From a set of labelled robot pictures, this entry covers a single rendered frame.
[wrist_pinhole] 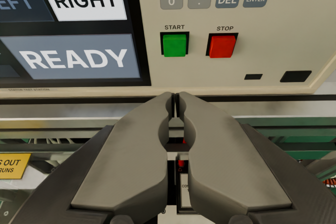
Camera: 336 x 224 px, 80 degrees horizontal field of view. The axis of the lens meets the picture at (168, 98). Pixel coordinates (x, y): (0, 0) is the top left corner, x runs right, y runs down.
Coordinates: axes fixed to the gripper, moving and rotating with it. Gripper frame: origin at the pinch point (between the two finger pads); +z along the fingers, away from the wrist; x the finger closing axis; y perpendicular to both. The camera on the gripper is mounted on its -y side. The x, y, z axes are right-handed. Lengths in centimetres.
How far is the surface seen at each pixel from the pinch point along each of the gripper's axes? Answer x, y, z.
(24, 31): -11.5, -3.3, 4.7
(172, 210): -0.6, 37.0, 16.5
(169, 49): -0.4, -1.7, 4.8
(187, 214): 2.1, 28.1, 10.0
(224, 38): 3.9, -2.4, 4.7
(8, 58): -14.5, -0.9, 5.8
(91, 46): -6.8, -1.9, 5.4
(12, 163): -18.4, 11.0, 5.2
